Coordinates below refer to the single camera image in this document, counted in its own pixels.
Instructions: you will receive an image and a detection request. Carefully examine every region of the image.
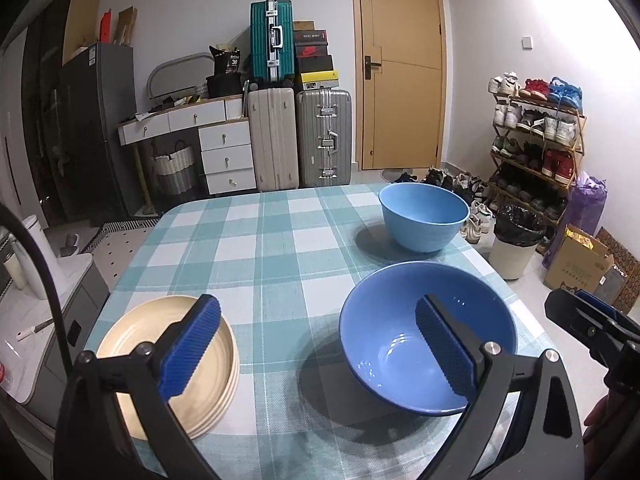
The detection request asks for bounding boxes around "large blue bowl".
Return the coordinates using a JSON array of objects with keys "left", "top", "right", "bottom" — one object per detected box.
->
[{"left": 338, "top": 261, "right": 518, "bottom": 416}]

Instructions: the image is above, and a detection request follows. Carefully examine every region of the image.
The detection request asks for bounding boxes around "large cream plate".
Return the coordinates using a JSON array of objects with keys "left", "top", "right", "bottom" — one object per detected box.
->
[{"left": 98, "top": 294, "right": 240, "bottom": 439}]

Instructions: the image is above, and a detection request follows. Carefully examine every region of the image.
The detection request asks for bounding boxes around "light blue bowl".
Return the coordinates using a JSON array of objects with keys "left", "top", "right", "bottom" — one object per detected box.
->
[{"left": 378, "top": 182, "right": 470, "bottom": 254}]

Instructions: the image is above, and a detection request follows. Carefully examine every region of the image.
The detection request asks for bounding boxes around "person's hand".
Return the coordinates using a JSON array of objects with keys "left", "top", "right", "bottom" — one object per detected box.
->
[{"left": 582, "top": 396, "right": 608, "bottom": 442}]

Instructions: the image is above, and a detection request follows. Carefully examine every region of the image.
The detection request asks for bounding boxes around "cardboard box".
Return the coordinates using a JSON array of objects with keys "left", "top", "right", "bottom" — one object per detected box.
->
[{"left": 544, "top": 224, "right": 615, "bottom": 292}]

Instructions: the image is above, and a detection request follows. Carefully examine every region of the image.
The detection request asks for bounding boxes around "teal checked tablecloth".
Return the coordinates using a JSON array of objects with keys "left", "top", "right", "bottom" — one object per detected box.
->
[{"left": 96, "top": 182, "right": 557, "bottom": 480}]

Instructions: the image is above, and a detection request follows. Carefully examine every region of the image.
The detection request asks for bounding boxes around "white trash bin black bag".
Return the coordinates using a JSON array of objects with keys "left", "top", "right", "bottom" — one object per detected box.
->
[{"left": 488, "top": 203, "right": 547, "bottom": 281}]

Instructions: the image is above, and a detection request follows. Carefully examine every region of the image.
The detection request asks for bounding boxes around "purple bag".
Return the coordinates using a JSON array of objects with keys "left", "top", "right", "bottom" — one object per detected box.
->
[{"left": 542, "top": 171, "right": 608, "bottom": 269}]

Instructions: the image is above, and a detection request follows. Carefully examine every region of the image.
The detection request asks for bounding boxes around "woven laundry basket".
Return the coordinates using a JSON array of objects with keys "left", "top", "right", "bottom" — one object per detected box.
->
[{"left": 153, "top": 140, "right": 198, "bottom": 196}]

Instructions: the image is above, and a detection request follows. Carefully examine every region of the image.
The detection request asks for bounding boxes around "white kettle jug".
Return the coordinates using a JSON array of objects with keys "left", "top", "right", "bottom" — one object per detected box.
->
[{"left": 8, "top": 213, "right": 65, "bottom": 302}]

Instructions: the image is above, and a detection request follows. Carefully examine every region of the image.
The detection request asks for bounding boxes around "dark refrigerator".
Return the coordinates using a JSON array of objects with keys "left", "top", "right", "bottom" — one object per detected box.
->
[{"left": 56, "top": 42, "right": 144, "bottom": 224}]

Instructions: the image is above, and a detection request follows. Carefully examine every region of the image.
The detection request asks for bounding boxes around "white drawer cabinet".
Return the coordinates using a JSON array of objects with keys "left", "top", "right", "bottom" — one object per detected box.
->
[{"left": 118, "top": 94, "right": 256, "bottom": 195}]

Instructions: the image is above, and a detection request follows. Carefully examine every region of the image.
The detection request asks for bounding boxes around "beige suitcase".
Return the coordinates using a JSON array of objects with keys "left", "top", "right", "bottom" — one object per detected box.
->
[{"left": 246, "top": 88, "right": 299, "bottom": 192}]

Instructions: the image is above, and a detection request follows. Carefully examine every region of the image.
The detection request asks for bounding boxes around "wooden shoe rack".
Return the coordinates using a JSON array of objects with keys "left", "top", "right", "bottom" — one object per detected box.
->
[{"left": 488, "top": 72, "right": 586, "bottom": 254}]

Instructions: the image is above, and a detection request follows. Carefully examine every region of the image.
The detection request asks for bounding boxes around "silver grey suitcase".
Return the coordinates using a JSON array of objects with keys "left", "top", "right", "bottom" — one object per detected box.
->
[{"left": 296, "top": 89, "right": 352, "bottom": 188}]

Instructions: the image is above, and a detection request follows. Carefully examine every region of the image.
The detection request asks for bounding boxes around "stack of shoe boxes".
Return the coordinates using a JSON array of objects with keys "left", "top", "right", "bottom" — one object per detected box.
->
[{"left": 293, "top": 21, "right": 340, "bottom": 91}]

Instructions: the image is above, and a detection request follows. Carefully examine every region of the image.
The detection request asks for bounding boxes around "teal suitcase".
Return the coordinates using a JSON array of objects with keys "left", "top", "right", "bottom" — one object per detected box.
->
[{"left": 250, "top": 0, "right": 295, "bottom": 87}]

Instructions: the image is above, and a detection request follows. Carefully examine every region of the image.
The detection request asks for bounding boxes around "wooden door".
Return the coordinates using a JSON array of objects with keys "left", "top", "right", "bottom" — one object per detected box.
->
[{"left": 354, "top": 0, "right": 447, "bottom": 170}]

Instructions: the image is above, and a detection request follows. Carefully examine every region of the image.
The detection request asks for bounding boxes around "black cable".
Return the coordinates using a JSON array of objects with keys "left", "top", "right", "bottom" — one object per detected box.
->
[{"left": 0, "top": 201, "right": 72, "bottom": 378}]

